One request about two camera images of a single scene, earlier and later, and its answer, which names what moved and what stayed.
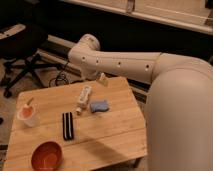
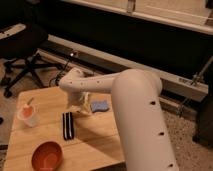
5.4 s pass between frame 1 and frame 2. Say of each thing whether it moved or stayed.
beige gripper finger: moved
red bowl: stayed
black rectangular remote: stayed
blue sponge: stayed
